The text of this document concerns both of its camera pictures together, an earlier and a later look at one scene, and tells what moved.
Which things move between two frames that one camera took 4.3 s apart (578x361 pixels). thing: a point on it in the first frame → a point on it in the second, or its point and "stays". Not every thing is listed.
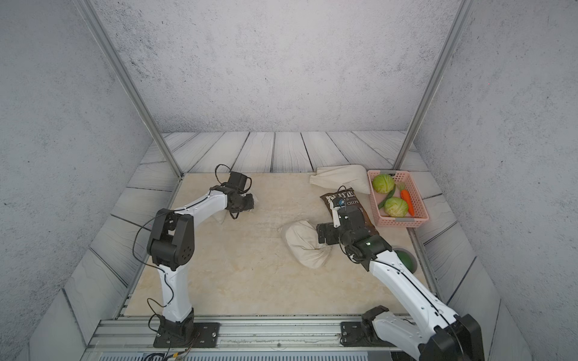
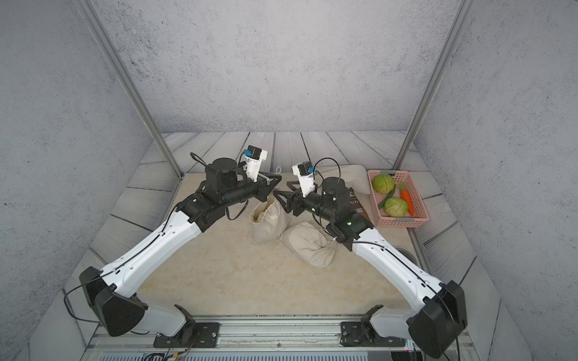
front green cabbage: x=395 y=207 stays
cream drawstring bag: x=236 y=204 → x=268 y=220
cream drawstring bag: x=354 y=176 stays
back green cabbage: x=383 y=183 stays
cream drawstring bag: x=302 y=240 stays
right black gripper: x=330 y=229 → x=295 y=198
